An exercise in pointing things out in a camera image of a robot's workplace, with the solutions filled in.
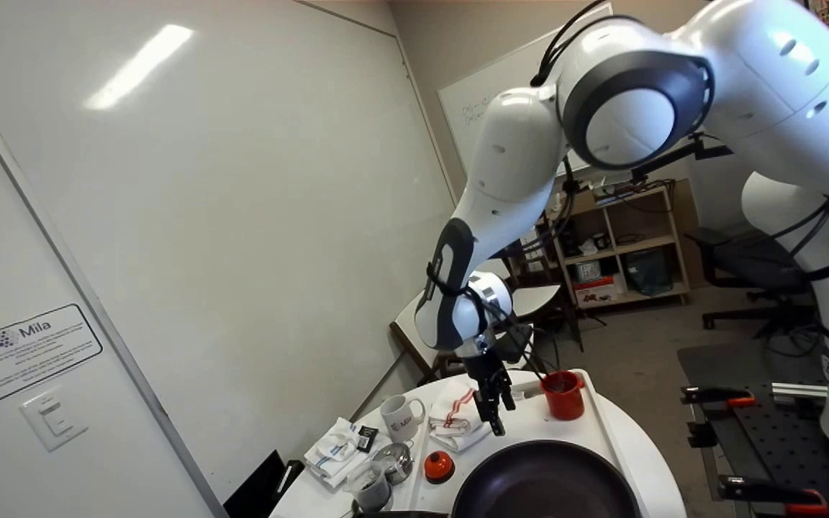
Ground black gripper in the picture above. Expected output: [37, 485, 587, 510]
[462, 347, 522, 439]

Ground black frying pan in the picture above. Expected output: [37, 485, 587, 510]
[354, 438, 646, 518]

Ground white towel with red stripes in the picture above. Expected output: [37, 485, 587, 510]
[426, 382, 495, 454]

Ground red mug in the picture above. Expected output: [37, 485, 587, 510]
[540, 367, 591, 423]

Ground small orange round shaker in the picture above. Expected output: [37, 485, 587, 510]
[423, 448, 459, 485]

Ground white ceramic mug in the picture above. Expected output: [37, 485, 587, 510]
[378, 393, 430, 443]

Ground small metal bowl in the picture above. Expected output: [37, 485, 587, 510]
[370, 439, 414, 482]

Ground small grey cup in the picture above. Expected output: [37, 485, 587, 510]
[351, 471, 396, 515]

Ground white round table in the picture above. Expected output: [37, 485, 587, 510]
[268, 367, 691, 518]

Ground black bag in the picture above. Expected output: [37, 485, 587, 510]
[626, 248, 674, 295]

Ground small black block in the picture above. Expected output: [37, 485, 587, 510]
[685, 419, 724, 451]

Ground black orange bar clamp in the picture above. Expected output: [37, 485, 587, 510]
[720, 471, 829, 518]
[679, 382, 758, 415]

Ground wooden shelf unit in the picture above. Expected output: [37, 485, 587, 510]
[548, 180, 694, 311]

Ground black perforated robot table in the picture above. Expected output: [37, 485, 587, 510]
[676, 340, 829, 518]

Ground black office chair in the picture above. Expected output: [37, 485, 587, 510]
[691, 223, 822, 340]

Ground silver metal bar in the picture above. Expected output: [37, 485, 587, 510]
[769, 380, 829, 403]

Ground black box at wall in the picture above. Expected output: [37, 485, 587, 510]
[223, 448, 309, 518]

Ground wall whiteboard with writing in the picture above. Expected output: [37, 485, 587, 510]
[439, 55, 571, 199]

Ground large white wall board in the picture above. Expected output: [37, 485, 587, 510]
[0, 0, 468, 505]

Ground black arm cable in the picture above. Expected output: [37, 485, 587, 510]
[527, 0, 612, 89]

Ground white light switch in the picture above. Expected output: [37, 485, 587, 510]
[22, 382, 92, 454]

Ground white wall sign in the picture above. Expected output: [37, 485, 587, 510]
[0, 302, 106, 405]

